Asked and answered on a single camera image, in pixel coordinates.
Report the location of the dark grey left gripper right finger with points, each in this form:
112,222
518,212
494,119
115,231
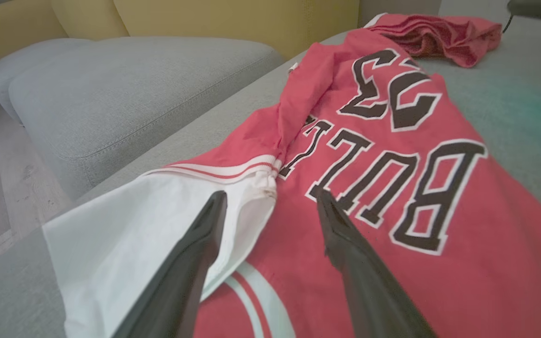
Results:
369,291

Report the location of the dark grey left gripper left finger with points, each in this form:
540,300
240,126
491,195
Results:
176,281

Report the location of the red shorts with white trim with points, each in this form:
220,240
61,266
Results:
439,37

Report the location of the red basketball jersey black lettering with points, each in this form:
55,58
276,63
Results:
486,234

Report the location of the long grey sofa seat cushion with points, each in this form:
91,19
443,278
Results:
134,94

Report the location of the small grey sofa seat cushion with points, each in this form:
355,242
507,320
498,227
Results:
7,80

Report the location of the narrow yellow sofa backrest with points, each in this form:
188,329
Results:
87,16

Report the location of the yellow sofa end backrest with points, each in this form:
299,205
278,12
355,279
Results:
7,28

